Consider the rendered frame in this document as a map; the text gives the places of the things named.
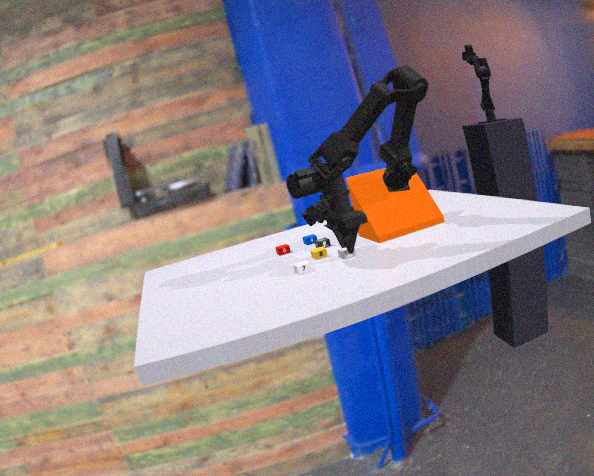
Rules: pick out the blue digit block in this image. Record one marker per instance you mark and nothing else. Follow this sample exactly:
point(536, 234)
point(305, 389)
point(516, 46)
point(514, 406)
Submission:
point(310, 239)

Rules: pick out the yellow digit block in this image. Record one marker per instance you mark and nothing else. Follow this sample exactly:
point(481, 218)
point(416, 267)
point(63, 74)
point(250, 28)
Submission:
point(319, 253)

